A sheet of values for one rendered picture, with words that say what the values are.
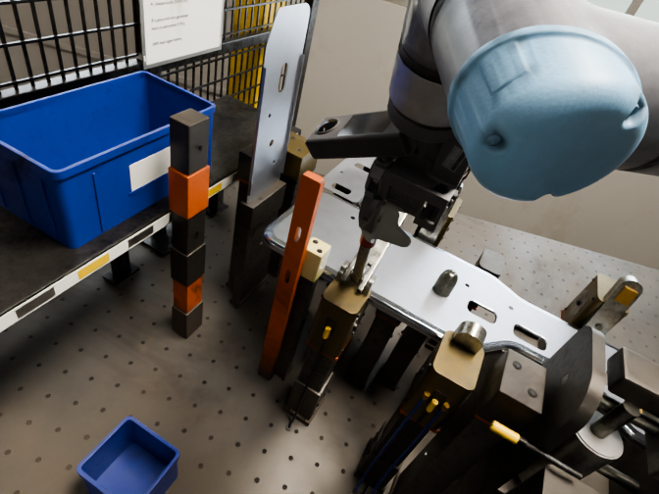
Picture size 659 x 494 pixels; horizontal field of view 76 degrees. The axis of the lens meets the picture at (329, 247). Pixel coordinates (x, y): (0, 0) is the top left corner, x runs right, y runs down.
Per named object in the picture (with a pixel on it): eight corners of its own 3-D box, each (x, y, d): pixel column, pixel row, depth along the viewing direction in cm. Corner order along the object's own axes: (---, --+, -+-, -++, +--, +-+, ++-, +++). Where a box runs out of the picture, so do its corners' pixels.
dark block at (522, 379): (420, 488, 79) (548, 368, 51) (408, 525, 73) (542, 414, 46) (396, 472, 80) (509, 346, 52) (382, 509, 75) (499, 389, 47)
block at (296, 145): (292, 261, 115) (321, 144, 91) (277, 277, 109) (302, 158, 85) (268, 247, 116) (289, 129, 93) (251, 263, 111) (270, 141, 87)
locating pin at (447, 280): (448, 295, 77) (464, 270, 73) (443, 305, 75) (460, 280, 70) (432, 286, 78) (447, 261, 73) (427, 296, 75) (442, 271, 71)
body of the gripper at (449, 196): (430, 238, 42) (473, 154, 32) (355, 201, 44) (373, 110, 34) (457, 189, 46) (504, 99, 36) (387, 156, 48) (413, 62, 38)
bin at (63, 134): (214, 169, 81) (218, 105, 72) (73, 253, 59) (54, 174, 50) (147, 134, 84) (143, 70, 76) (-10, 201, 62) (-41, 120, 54)
